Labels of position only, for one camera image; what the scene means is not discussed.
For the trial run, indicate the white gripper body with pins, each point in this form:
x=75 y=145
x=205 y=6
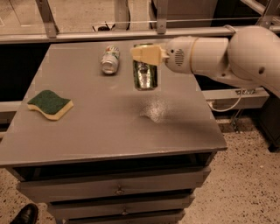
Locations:
x=178 y=55

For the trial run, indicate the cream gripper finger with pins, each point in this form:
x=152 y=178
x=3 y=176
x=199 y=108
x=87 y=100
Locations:
x=154 y=54

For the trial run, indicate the green soda can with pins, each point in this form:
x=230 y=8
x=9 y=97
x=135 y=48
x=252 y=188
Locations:
x=145 y=76

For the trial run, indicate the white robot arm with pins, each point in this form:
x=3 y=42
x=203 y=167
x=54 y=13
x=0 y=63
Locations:
x=250 y=59

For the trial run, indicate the white and green can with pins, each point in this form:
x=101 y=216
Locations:
x=110 y=59

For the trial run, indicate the grey metal railing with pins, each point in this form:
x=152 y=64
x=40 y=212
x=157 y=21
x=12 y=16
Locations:
x=59 y=21

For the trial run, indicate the grey drawer cabinet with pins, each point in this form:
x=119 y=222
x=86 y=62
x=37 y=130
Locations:
x=112 y=127

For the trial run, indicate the green and yellow sponge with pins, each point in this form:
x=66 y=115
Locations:
x=50 y=105

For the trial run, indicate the bottom drawer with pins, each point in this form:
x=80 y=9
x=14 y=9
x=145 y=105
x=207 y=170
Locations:
x=159 y=217

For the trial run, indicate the top drawer with knob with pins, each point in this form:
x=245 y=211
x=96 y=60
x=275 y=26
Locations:
x=65 y=189

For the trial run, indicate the drawer with knob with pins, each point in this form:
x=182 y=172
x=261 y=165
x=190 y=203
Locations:
x=65 y=189
x=121 y=206

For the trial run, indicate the middle drawer with knob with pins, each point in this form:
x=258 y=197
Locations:
x=121 y=206

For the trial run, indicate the black shoe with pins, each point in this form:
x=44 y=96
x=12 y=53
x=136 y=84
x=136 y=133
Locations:
x=27 y=215

